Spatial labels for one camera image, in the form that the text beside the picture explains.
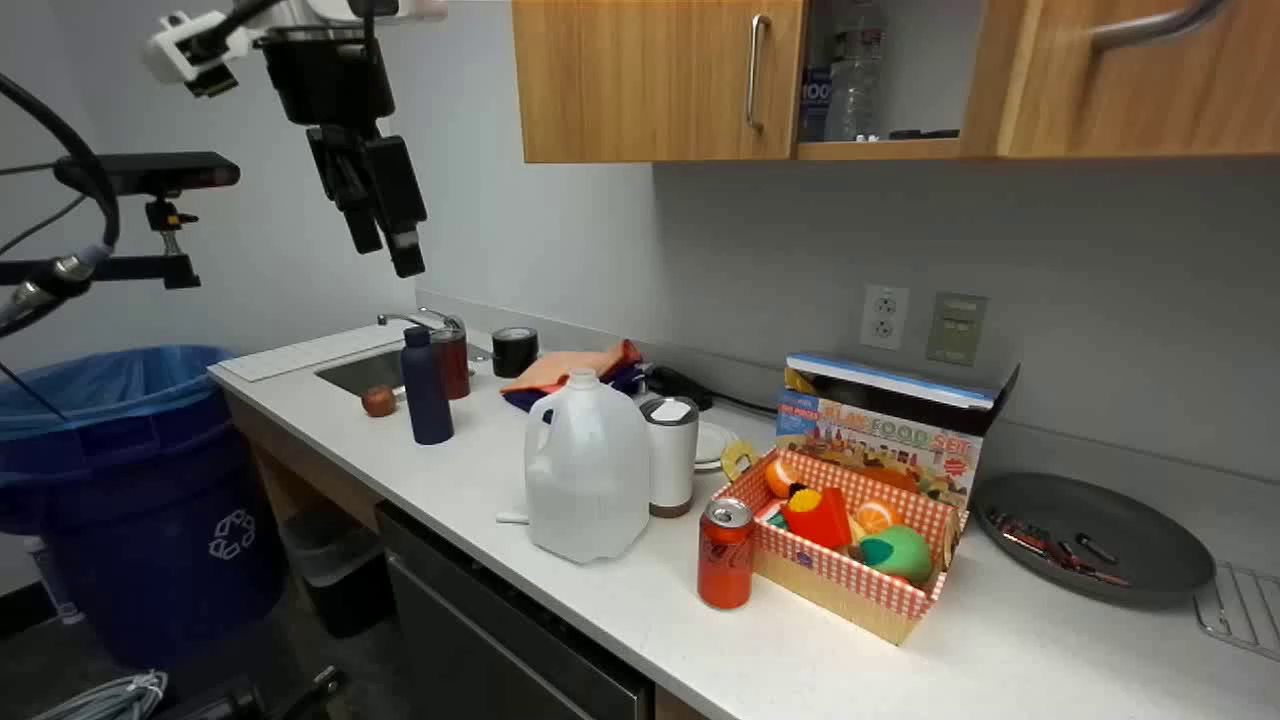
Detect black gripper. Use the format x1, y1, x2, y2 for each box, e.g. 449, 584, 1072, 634
257, 18, 431, 280

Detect wooden cabinet door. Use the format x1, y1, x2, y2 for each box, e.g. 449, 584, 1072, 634
513, 0, 807, 168
962, 0, 1280, 164

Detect wooden base cabinet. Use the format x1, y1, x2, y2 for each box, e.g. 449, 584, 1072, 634
219, 392, 393, 538

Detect closed wooden cabinet door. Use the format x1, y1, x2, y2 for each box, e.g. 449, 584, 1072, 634
513, 0, 807, 168

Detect metal sink faucet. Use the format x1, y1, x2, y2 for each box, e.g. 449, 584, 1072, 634
373, 307, 449, 339

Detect steel sink basin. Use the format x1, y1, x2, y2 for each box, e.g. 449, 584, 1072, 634
314, 343, 412, 405

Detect dark red cup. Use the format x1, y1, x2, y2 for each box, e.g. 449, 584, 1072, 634
423, 312, 476, 405

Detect dark blue bottle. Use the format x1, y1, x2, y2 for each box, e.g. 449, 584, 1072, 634
395, 320, 460, 449

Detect small brown ball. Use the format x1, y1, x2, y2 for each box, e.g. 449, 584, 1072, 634
356, 379, 406, 418

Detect black tape roll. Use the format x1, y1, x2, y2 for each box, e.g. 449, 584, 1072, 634
490, 320, 545, 384

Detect orange cloth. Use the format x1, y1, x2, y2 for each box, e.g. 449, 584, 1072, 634
505, 334, 644, 399

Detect dark blue cloth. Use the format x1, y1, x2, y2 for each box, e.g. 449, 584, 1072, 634
497, 358, 659, 416

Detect black rod with grey tip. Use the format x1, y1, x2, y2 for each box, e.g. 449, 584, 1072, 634
0, 241, 117, 339

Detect translucent plastic gallon jug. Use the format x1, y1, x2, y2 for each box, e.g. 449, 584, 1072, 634
520, 369, 659, 569

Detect black flat appliance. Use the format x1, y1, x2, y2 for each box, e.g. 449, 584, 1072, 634
640, 364, 723, 410

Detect small black waste bin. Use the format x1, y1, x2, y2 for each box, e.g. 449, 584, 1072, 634
279, 501, 401, 644

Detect blue recycling bin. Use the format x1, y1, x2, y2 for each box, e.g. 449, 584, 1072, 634
0, 339, 291, 670

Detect black dishwasher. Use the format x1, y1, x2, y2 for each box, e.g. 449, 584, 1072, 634
373, 494, 659, 720

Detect yellow tape roll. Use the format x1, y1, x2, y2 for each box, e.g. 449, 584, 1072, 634
717, 439, 762, 484

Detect white blue paper package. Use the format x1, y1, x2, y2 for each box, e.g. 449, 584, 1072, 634
798, 59, 837, 143

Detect orange toy fruit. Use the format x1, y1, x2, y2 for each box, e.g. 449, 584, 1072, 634
762, 454, 804, 501

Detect clear plastic bottles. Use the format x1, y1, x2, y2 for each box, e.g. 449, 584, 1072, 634
823, 18, 893, 143

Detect red soda can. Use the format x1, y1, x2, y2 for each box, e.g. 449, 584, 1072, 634
694, 491, 762, 614

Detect red toy food piece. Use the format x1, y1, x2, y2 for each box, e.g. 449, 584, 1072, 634
782, 484, 858, 554

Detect blue toy food box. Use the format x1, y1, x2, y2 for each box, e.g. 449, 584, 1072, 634
772, 346, 1026, 520

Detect grey plastic bag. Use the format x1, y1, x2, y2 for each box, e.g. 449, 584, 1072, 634
27, 663, 176, 720

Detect small orange toy ball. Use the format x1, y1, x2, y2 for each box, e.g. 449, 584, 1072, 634
851, 494, 899, 538

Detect orange checkered cardboard tray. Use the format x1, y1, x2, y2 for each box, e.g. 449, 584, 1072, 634
723, 444, 967, 653

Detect green toy ball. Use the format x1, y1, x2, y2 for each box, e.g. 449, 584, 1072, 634
851, 522, 940, 586

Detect dark grey round plate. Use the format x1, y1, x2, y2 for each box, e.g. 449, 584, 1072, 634
967, 467, 1220, 614

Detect black stereo camera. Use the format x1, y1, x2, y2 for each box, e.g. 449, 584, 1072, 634
88, 149, 247, 201

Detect black camera tripod mount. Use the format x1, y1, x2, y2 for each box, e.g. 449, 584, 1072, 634
0, 192, 209, 295

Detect thick black curved cable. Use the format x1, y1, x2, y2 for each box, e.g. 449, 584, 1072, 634
0, 69, 123, 253

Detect straight metal door handle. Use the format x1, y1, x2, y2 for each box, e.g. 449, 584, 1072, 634
740, 7, 777, 135

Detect wooden wall cabinet body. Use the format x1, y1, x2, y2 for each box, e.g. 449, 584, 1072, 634
793, 0, 989, 168

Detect white wall outlet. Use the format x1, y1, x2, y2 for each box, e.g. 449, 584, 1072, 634
858, 280, 918, 357

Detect beige light switch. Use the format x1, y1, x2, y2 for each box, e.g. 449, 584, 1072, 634
923, 286, 993, 373

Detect curved metal door handle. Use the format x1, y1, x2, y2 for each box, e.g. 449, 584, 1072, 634
1085, 0, 1230, 53

